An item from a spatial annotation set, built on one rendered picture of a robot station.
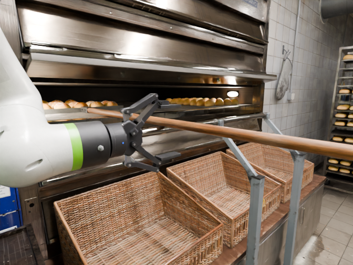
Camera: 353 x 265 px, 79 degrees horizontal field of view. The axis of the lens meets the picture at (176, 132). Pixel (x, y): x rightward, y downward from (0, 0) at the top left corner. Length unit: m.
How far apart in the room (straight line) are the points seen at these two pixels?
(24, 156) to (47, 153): 0.03
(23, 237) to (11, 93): 0.59
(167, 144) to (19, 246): 0.82
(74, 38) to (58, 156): 0.71
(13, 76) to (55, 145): 0.13
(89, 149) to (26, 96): 0.15
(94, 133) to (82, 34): 0.70
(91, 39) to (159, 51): 0.37
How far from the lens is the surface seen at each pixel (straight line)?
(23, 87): 0.48
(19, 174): 0.41
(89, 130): 0.44
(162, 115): 1.26
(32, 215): 1.11
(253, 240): 1.10
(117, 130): 0.47
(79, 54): 0.90
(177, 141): 1.36
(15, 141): 0.40
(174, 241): 1.17
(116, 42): 1.13
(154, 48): 1.25
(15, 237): 0.96
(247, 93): 2.23
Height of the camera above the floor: 1.30
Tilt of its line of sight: 11 degrees down
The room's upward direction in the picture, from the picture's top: straight up
